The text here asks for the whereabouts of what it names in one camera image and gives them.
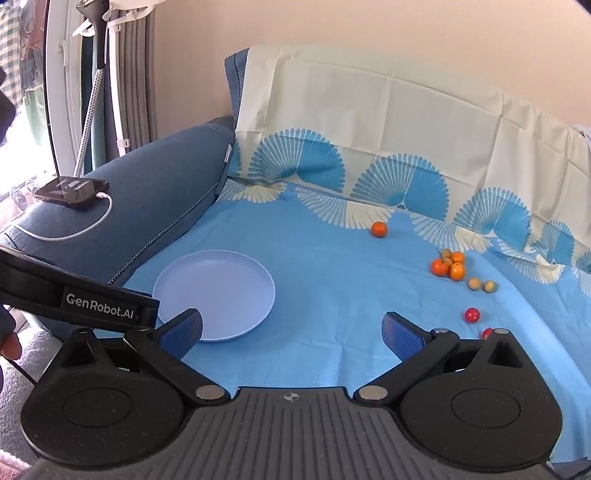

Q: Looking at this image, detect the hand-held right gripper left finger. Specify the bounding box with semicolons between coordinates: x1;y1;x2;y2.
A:
58;308;230;407

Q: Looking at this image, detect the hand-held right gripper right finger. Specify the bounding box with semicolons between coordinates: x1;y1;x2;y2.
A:
353;311;533;407

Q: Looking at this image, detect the light blue round plate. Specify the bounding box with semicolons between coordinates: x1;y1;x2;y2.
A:
152;250;277;343

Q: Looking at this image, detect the person's left hand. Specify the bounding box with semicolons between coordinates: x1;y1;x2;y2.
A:
0;305;22;361

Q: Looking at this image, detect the black smartphone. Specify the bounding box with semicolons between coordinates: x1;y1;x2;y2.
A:
34;176;110;210

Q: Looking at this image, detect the blue and cream printed blanket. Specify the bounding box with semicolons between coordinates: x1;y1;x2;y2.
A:
124;45;591;467

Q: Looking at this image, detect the blue sofa armrest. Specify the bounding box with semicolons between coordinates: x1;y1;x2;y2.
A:
0;45;252;342

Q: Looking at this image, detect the white pole with clip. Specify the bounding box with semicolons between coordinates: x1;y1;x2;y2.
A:
105;23;130;158

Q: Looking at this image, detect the grey curtain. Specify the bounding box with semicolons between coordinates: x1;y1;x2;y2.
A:
113;14;160;153

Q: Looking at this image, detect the teal cloth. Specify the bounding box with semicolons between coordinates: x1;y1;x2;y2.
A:
79;32;116;171

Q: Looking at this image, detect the checked hanging cloth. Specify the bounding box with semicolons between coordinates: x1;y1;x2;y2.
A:
0;0;47;139

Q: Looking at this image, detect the white plastic hanger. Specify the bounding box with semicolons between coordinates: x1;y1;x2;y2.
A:
71;8;151;40

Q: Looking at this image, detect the white charging cable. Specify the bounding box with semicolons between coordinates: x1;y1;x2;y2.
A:
11;191;114;242

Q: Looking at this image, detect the thin black cable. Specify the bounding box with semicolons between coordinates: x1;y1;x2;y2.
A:
7;357;40;386

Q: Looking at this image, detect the patterned fabric hose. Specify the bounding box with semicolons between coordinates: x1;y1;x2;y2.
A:
73;69;106;178

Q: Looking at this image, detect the white window frame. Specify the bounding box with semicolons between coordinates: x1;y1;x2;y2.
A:
44;0;88;178

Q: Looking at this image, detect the black steamer handle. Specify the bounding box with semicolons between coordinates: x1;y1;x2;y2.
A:
75;0;113;81

